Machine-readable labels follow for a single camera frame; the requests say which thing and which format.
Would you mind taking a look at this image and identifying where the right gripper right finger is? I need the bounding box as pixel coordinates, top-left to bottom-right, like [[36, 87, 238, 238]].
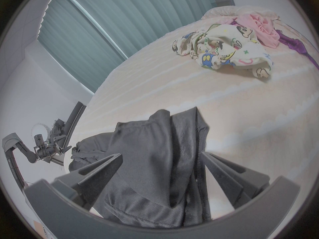
[[200, 152, 270, 209]]

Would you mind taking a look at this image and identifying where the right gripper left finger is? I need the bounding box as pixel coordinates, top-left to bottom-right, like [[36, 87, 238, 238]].
[[51, 153, 123, 210]]

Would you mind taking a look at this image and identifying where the black T-shirt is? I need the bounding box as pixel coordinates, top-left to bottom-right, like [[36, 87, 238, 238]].
[[68, 106, 212, 228]]

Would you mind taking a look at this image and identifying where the bed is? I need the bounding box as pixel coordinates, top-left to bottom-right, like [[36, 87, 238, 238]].
[[63, 0, 319, 221]]

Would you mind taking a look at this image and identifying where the dark grey cloth bundle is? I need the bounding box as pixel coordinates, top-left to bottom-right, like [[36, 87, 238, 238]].
[[50, 119, 66, 139]]

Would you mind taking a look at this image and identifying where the round white mirror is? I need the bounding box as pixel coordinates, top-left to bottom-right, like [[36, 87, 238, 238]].
[[32, 123, 50, 140]]

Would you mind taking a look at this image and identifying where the blue-green curtain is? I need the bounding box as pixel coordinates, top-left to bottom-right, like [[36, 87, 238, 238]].
[[60, 0, 221, 59], [37, 0, 127, 94]]

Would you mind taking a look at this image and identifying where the white printed pyjama top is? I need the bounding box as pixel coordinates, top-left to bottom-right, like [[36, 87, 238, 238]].
[[172, 24, 274, 80]]

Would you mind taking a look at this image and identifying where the purple garment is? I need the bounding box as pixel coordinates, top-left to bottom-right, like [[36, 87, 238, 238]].
[[230, 19, 319, 69]]

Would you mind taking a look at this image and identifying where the pink garment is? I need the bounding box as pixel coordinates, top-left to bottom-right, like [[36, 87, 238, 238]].
[[225, 13, 280, 48]]

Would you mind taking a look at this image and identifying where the cream pillow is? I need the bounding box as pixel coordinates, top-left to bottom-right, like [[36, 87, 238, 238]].
[[201, 5, 281, 22]]

